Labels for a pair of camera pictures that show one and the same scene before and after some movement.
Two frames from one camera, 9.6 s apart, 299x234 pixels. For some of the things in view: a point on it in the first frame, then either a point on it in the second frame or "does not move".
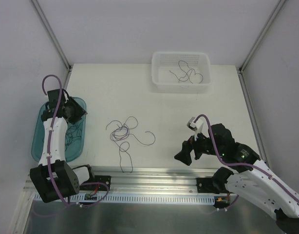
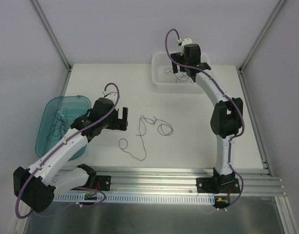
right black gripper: (195, 146) -> (177, 59)
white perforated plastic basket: (181, 72) does not move
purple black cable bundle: (121, 134) -> (145, 129)
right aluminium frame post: (240, 68) does not move
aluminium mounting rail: (144, 180) does not move
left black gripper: (75, 111) -> (119, 119)
